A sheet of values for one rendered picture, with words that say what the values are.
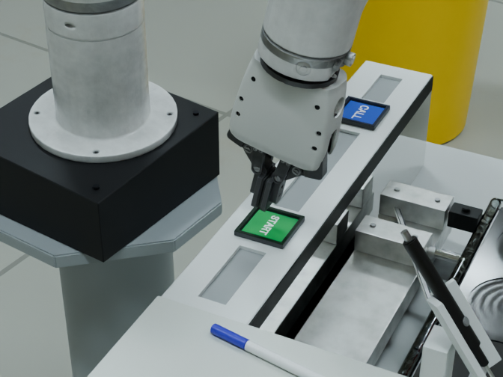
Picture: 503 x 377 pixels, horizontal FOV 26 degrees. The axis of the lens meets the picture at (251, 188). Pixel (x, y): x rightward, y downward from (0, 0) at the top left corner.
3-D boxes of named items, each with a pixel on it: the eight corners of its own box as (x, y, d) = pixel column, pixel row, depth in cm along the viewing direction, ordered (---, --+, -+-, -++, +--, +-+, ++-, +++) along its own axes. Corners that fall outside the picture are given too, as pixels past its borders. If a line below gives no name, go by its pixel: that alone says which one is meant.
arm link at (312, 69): (370, 34, 101) (361, 61, 103) (286, -1, 104) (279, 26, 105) (335, 72, 95) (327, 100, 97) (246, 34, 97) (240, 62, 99)
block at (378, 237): (430, 252, 123) (433, 231, 122) (421, 269, 121) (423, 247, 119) (364, 233, 126) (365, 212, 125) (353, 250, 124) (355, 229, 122)
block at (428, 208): (451, 215, 129) (454, 194, 128) (442, 230, 127) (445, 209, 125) (388, 198, 132) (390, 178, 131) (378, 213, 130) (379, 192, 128)
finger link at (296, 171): (313, 157, 108) (298, 207, 112) (284, 143, 109) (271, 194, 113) (299, 173, 106) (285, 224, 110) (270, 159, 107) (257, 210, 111)
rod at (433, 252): (465, 262, 121) (467, 253, 120) (462, 270, 120) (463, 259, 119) (426, 251, 122) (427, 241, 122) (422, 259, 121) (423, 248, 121)
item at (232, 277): (424, 164, 150) (433, 73, 142) (245, 433, 109) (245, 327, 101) (360, 148, 153) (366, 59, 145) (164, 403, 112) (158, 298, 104)
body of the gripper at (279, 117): (367, 57, 102) (338, 150, 109) (271, 16, 105) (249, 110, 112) (336, 92, 97) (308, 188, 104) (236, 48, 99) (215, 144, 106)
